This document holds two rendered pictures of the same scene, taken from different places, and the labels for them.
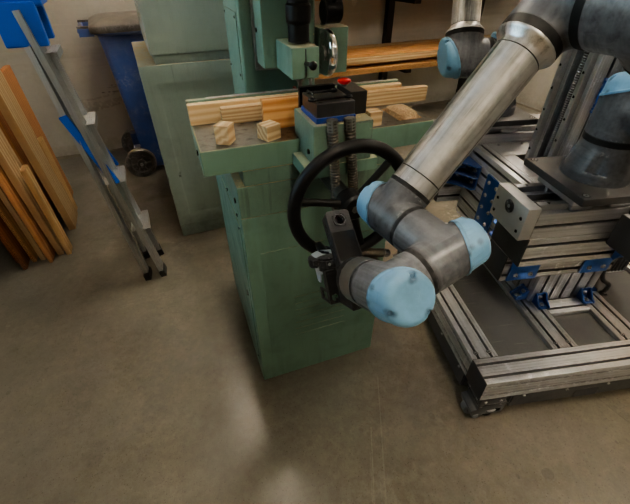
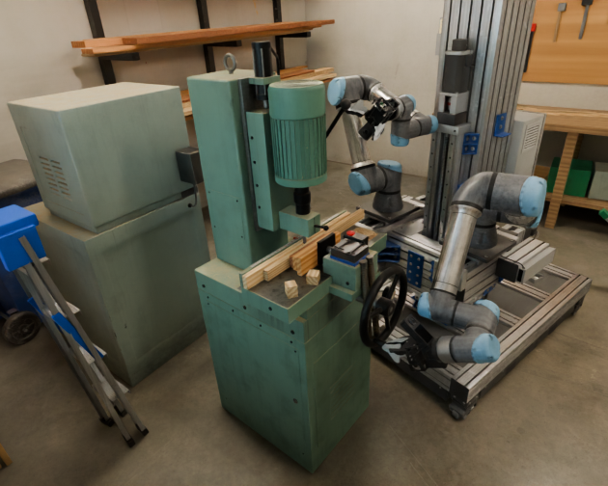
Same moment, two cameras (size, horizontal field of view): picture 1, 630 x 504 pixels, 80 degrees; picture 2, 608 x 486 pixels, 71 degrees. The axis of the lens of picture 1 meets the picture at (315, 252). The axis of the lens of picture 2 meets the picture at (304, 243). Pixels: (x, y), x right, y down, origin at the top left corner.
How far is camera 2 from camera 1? 0.87 m
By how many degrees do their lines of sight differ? 26
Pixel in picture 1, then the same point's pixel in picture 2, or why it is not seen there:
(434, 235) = (478, 313)
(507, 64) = (467, 224)
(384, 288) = (483, 347)
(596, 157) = (480, 234)
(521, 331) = not seen: hidden behind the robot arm
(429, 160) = (452, 277)
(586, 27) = (494, 205)
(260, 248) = (313, 360)
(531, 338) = not seen: hidden behind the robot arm
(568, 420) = (510, 391)
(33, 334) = not seen: outside the picture
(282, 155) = (324, 289)
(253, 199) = (311, 326)
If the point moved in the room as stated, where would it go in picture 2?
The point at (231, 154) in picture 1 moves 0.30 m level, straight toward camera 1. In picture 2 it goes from (302, 302) to (377, 347)
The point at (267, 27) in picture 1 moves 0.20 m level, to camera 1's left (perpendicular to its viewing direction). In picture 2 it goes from (274, 206) to (220, 221)
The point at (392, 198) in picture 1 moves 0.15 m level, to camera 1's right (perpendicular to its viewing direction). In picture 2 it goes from (442, 301) to (478, 284)
